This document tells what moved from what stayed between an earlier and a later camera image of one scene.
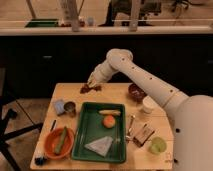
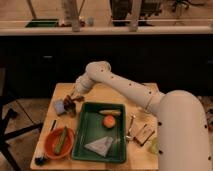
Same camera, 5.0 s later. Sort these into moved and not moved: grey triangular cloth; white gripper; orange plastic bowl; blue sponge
Moved: white gripper
Not moved: blue sponge; grey triangular cloth; orange plastic bowl
